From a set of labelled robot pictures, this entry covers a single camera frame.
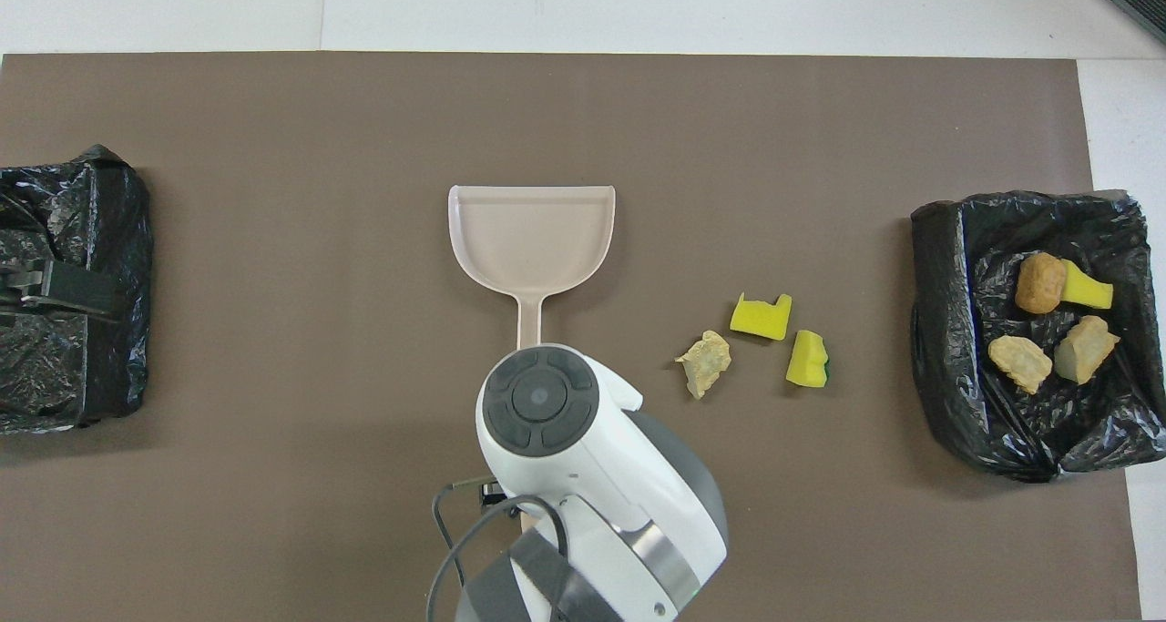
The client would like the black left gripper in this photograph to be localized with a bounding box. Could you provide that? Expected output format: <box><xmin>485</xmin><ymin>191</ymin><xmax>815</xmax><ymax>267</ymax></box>
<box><xmin>0</xmin><ymin>262</ymin><xmax>124</xmax><ymax>322</ymax></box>

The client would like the beige paper scrap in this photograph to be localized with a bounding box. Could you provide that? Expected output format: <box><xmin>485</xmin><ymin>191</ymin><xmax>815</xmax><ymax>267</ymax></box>
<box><xmin>674</xmin><ymin>330</ymin><xmax>732</xmax><ymax>401</ymax></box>

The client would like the beige plastic dustpan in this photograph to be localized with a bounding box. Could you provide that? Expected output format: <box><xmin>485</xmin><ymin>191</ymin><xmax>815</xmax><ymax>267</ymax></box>
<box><xmin>447</xmin><ymin>184</ymin><xmax>617</xmax><ymax>350</ymax></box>

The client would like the notched yellow sponge piece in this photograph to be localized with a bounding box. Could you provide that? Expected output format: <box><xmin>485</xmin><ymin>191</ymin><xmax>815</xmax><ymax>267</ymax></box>
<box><xmin>730</xmin><ymin>291</ymin><xmax>793</xmax><ymax>342</ymax></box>

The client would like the yellow sponge wedge green backing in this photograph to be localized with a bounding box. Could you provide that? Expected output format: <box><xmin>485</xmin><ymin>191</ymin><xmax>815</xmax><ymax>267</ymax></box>
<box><xmin>785</xmin><ymin>330</ymin><xmax>831</xmax><ymax>389</ymax></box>

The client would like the orange ridged croissant piece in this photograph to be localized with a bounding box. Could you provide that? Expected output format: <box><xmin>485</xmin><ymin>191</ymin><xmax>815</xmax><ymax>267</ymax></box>
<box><xmin>988</xmin><ymin>334</ymin><xmax>1054</xmax><ymax>395</ymax></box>

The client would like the brown potato-shaped bread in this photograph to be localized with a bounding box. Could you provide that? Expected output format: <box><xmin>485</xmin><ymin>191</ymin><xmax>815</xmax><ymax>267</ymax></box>
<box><xmin>1015</xmin><ymin>252</ymin><xmax>1068</xmax><ymax>315</ymax></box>

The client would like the plain yellow sponge wedge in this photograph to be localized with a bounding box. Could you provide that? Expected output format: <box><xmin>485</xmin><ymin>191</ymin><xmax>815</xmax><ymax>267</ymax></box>
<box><xmin>1059</xmin><ymin>259</ymin><xmax>1115</xmax><ymax>311</ymax></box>

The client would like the bin with black bag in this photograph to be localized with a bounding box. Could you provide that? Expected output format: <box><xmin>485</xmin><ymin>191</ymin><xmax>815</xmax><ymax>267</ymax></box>
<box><xmin>909</xmin><ymin>189</ymin><xmax>1166</xmax><ymax>484</ymax></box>
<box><xmin>0</xmin><ymin>144</ymin><xmax>154</xmax><ymax>436</ymax></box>

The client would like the brown paper table mat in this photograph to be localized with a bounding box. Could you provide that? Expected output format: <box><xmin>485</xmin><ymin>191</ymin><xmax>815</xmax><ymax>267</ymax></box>
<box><xmin>0</xmin><ymin>53</ymin><xmax>1141</xmax><ymax>622</ymax></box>

